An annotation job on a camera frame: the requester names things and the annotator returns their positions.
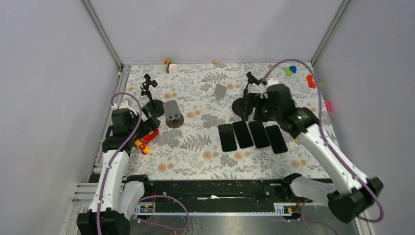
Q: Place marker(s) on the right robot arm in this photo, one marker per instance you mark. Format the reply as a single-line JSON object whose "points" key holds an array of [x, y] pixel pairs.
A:
{"points": [[301, 124]]}

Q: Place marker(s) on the white phone stand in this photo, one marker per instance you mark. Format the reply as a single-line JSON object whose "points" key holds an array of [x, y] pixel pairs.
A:
{"points": [[219, 97]]}

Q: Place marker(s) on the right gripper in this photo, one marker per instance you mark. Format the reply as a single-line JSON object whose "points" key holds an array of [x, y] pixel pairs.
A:
{"points": [[258, 100]]}

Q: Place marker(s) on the purple-edged black phone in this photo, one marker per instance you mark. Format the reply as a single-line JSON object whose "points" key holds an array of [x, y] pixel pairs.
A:
{"points": [[259, 134]]}

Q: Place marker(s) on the blue heart block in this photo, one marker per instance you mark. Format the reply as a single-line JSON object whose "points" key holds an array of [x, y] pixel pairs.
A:
{"points": [[293, 69]]}

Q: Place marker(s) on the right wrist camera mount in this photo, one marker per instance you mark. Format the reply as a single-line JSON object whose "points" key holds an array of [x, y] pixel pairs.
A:
{"points": [[270, 81]]}

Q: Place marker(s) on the black tripod stand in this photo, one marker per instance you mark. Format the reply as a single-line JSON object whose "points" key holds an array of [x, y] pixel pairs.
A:
{"points": [[154, 106], [238, 103]]}

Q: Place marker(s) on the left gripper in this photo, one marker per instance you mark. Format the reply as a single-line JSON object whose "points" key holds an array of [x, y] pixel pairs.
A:
{"points": [[148, 125]]}

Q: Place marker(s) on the colourful block stack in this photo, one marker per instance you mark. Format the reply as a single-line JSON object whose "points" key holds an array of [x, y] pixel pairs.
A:
{"points": [[170, 67]]}

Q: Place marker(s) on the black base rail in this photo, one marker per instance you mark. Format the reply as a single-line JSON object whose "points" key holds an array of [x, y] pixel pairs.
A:
{"points": [[256, 196]]}

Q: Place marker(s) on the wooden-base grey phone stand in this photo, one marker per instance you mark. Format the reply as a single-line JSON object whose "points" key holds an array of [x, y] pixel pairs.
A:
{"points": [[174, 118]]}

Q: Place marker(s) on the red yellow toy truck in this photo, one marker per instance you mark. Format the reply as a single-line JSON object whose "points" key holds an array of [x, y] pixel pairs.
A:
{"points": [[142, 143]]}

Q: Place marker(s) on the red arch block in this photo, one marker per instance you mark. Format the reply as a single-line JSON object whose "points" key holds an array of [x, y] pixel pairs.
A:
{"points": [[310, 81]]}

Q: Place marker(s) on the pink brick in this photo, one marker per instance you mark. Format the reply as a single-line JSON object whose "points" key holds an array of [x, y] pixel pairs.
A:
{"points": [[328, 106]]}

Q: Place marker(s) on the floral patterned mat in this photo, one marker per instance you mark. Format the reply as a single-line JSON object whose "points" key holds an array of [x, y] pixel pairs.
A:
{"points": [[193, 151]]}

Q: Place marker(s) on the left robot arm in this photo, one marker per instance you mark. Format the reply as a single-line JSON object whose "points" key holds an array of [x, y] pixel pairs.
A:
{"points": [[115, 198]]}

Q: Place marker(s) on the green cylinder block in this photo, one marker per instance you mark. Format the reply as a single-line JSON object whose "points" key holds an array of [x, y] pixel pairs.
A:
{"points": [[288, 71]]}

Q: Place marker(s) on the teal phone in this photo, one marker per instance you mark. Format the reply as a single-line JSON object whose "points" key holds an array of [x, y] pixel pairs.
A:
{"points": [[276, 139]]}

